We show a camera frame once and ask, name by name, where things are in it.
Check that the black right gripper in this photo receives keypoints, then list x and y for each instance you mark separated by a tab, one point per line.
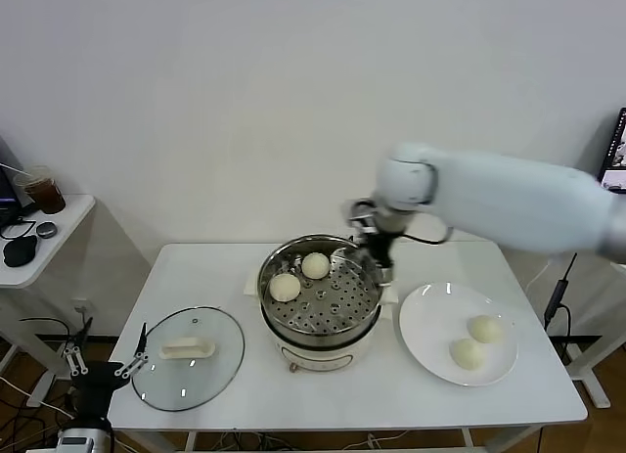
379	247

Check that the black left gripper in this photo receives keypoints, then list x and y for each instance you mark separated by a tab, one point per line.
98	379

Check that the white steamed baozi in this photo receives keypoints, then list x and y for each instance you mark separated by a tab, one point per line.
284	286
468	353
315	266
485	328

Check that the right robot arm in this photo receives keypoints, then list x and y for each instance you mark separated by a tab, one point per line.
489	198

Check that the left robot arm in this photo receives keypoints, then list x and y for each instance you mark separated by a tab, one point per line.
100	431

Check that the perforated steel steamer basket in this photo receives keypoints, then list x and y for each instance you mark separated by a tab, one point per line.
332	306

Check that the white round plate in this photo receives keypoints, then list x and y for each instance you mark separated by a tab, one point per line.
440	335

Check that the white electric cooker base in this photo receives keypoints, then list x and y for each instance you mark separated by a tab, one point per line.
318	357

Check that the black computer mouse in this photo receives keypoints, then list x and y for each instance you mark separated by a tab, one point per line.
20	251

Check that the grey round puck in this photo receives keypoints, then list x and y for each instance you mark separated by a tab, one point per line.
46	229

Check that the plastic cup of iced coffee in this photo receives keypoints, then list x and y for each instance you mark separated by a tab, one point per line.
45	196

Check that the dark monitor with blue strip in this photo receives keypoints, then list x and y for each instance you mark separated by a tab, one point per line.
6	189

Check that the white drinking straw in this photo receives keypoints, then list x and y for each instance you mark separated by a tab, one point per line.
12	169

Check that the open black laptop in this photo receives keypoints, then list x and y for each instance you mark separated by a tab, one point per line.
617	154

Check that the white wall socket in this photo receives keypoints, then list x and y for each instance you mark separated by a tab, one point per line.
80	306

